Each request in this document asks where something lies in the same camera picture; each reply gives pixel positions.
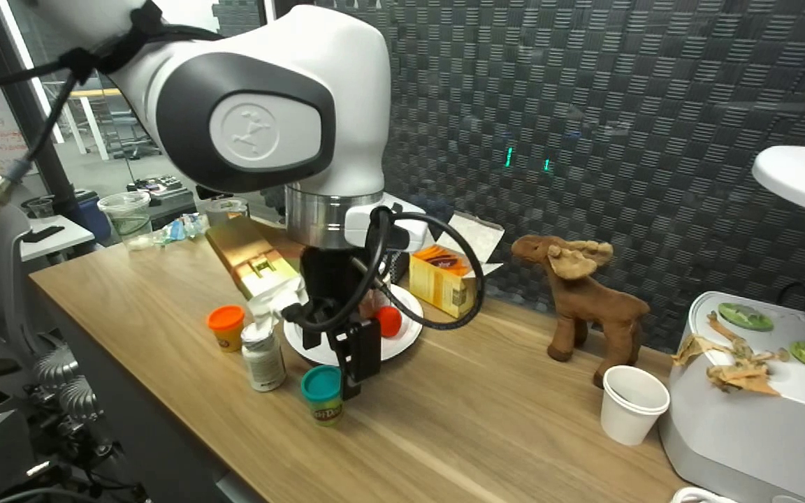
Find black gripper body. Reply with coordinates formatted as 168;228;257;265
299;249;376;325

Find white pill bottle grey label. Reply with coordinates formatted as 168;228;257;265
238;316;287;394

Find teal lid dough tub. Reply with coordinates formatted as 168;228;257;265
299;365;345;423

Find white round plate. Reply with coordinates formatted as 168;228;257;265
278;282;424;370

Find orange lid yellow dough tub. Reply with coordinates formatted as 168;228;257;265
204;302;249;355

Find open yellow cardboard box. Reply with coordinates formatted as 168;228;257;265
408;211;507;321

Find clear plastic bottle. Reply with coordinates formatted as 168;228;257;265
154;211;210;246

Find clear plastic container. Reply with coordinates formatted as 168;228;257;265
95;190;154;236

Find brown moose plush toy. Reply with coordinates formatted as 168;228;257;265
507;236;654;390

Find white side table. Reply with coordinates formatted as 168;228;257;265
0;214;97;268

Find white paper cup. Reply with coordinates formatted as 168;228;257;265
598;365;672;451

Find black slanted pole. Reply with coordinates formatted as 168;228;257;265
0;0;83;222

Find white bowl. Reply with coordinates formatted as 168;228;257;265
667;485;739;503

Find olive brown wrist camera box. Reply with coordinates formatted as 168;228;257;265
204;218;302;302

